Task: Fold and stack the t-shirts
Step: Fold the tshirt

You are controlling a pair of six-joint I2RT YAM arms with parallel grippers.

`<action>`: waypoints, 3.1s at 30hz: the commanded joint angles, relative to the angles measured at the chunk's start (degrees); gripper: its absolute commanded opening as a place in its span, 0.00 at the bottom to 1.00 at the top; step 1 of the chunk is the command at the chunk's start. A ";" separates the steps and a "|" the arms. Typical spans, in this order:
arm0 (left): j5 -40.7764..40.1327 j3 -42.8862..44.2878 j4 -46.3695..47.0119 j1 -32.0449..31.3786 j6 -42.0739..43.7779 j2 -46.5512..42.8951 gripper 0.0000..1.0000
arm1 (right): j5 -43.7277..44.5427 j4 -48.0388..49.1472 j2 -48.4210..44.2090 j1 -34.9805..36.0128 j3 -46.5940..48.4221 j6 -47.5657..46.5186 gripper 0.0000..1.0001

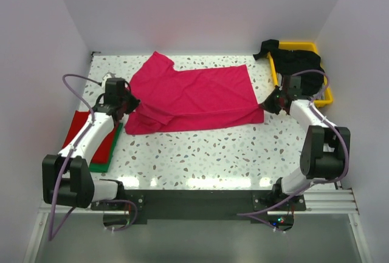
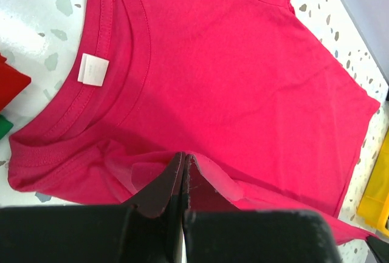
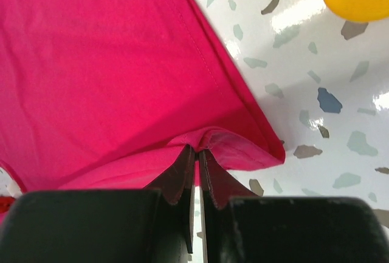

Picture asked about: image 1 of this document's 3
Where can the black t shirt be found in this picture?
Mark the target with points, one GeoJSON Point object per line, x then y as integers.
{"type": "Point", "coordinates": [291, 61]}

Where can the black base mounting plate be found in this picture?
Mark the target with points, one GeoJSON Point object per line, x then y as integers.
{"type": "Point", "coordinates": [192, 204]}

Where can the green folded t shirt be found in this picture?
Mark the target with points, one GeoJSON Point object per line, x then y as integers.
{"type": "Point", "coordinates": [102, 158]}

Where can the aluminium frame rail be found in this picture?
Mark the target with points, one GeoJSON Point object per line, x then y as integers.
{"type": "Point", "coordinates": [338, 201]}

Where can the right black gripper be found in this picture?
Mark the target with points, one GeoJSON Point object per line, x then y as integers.
{"type": "Point", "coordinates": [267, 105]}

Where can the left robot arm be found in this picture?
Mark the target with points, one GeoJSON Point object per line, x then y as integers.
{"type": "Point", "coordinates": [66, 176]}

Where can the grey t shirt in bin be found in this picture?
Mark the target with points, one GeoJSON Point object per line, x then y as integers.
{"type": "Point", "coordinates": [321, 94]}

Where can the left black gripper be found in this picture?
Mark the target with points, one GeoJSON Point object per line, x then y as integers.
{"type": "Point", "coordinates": [134, 102]}

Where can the red folded t shirt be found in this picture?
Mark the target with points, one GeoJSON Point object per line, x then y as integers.
{"type": "Point", "coordinates": [78, 121]}

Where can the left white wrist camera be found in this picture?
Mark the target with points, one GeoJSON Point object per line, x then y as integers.
{"type": "Point", "coordinates": [106, 77]}

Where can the yellow plastic bin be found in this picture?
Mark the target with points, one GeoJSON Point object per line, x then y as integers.
{"type": "Point", "coordinates": [299, 45]}

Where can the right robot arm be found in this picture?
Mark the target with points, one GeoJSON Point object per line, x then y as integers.
{"type": "Point", "coordinates": [324, 156]}

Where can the pink t shirt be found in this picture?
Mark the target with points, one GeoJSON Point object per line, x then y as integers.
{"type": "Point", "coordinates": [191, 100]}

